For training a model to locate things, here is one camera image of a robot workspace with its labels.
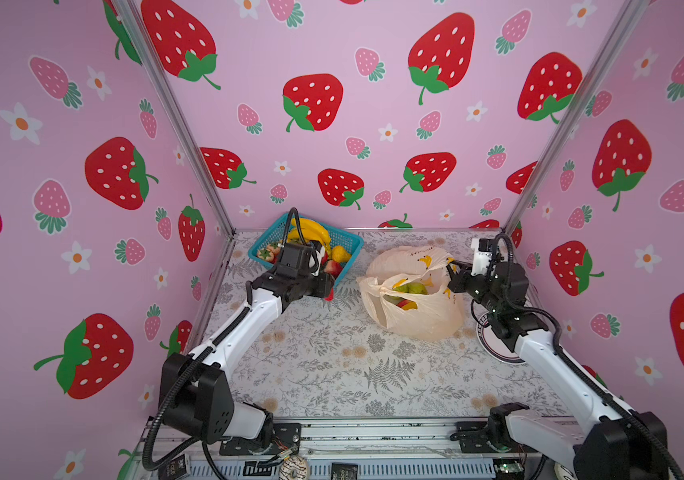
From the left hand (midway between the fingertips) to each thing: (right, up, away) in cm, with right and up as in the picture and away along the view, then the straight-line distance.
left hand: (326, 278), depth 84 cm
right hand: (+33, +5, -6) cm, 34 cm away
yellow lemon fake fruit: (+3, +7, +23) cm, 24 cm away
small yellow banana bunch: (-7, +16, +21) cm, 27 cm away
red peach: (+1, +2, +19) cm, 19 cm away
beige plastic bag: (+26, -5, +14) cm, 30 cm away
